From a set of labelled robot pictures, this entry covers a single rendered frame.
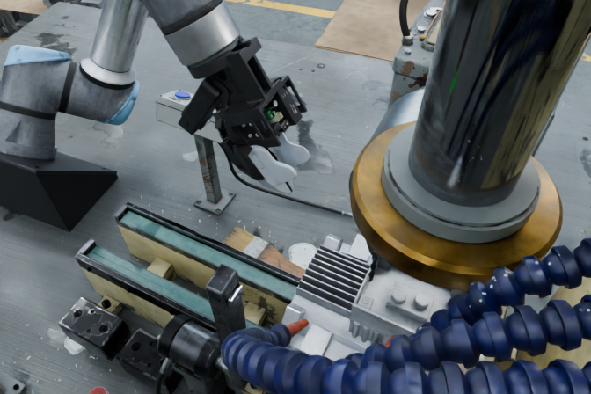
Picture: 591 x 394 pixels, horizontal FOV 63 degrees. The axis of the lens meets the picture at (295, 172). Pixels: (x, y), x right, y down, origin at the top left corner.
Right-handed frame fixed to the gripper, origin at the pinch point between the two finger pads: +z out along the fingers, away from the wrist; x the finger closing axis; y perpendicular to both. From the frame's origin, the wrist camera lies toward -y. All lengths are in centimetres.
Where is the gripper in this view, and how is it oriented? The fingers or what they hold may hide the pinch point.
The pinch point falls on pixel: (281, 185)
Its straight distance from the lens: 64.9
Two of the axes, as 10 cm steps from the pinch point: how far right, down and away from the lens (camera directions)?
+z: 4.5, 7.6, 4.8
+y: 7.7, -0.6, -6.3
